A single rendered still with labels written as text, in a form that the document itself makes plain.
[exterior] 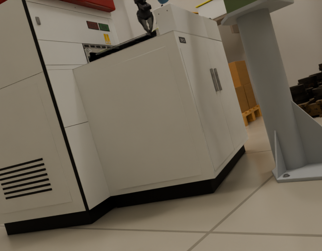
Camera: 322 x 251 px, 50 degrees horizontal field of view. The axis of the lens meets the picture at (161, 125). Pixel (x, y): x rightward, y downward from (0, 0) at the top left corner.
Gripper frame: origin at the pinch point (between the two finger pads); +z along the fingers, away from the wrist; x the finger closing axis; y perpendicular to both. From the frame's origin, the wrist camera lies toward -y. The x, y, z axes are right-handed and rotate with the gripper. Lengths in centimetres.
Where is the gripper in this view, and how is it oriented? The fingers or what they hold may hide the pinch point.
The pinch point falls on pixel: (149, 31)
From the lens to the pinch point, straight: 212.0
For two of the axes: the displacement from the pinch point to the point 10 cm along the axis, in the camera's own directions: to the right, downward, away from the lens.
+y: -1.7, 0.0, 9.8
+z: 2.8, 9.6, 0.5
